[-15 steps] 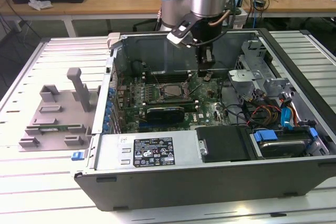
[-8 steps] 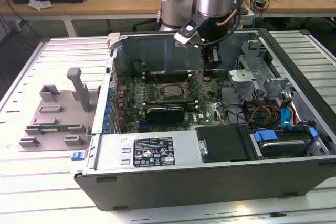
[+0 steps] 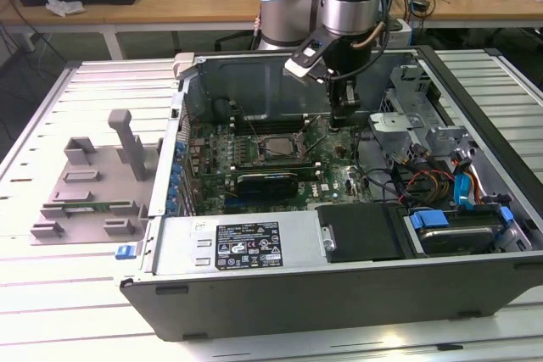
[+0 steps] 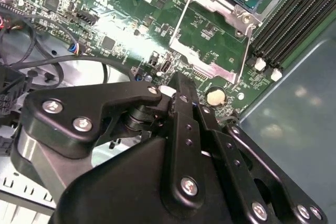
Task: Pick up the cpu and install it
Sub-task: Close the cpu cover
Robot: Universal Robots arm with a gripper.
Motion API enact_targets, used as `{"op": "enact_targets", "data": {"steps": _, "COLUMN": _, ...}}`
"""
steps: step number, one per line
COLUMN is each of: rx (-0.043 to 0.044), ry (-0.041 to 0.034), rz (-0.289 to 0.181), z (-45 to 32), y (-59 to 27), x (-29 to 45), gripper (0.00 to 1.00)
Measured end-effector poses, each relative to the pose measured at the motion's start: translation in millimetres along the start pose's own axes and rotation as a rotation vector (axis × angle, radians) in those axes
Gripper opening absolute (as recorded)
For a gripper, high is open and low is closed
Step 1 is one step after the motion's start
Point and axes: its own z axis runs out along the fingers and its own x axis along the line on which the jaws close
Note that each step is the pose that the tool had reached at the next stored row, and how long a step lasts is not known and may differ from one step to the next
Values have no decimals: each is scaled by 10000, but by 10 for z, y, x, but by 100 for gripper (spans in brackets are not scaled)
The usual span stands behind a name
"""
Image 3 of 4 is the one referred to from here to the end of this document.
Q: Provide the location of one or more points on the green motherboard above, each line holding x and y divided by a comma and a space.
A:
331, 167

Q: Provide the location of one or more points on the crumpled white plastic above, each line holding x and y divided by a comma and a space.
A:
63, 6

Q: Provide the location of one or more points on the small black device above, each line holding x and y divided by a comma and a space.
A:
421, 5

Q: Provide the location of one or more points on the beige case latch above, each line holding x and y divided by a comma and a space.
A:
184, 63

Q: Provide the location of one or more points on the white socket box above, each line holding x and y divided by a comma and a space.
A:
401, 33

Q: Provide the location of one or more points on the RAM slot black latches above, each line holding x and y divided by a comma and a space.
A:
271, 168
271, 162
267, 121
267, 131

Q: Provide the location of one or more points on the grey open PC case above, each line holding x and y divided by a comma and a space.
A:
297, 302

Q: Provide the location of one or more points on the silver drive cage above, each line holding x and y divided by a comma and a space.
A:
394, 122

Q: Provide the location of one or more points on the wooden desk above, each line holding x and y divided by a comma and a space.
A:
148, 6

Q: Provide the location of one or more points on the CPU socket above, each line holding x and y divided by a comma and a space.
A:
299, 157

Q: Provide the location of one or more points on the silver power supply unit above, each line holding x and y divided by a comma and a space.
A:
178, 247

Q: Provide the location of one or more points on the green RAM stick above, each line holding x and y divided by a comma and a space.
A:
106, 206

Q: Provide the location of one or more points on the RAM slot white latches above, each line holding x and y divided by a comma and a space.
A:
271, 164
267, 126
307, 173
267, 117

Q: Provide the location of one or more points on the black plastic drive cover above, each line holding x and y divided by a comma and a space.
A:
365, 230

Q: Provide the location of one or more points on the grey parts rack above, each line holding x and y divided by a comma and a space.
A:
106, 192

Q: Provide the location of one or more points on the silver hard disk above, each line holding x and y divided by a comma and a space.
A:
458, 241

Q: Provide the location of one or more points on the blue disk carrier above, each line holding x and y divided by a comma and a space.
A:
428, 220

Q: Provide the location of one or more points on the black graphics card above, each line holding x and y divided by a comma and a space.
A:
267, 188

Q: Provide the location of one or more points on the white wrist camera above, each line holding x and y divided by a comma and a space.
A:
303, 66

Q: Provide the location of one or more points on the blue slot bracket clip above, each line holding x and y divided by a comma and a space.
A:
176, 173
171, 206
181, 151
173, 191

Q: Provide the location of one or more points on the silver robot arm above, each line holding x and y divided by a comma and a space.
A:
288, 10

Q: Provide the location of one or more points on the blue case latch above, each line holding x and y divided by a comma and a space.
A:
125, 252

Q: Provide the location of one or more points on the thin steel locking lever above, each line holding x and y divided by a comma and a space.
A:
282, 157
258, 135

